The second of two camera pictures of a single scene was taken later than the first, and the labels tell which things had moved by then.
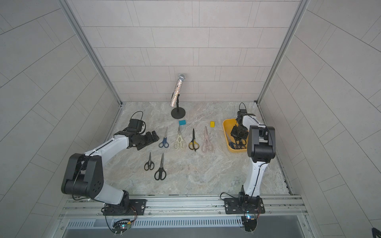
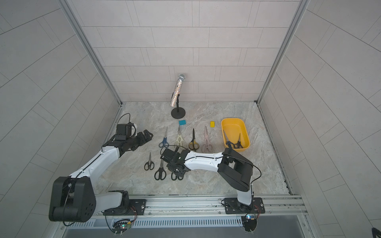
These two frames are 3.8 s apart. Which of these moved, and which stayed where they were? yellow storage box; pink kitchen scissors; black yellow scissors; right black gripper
Moved: right black gripper
Stayed: black yellow scissors; yellow storage box; pink kitchen scissors
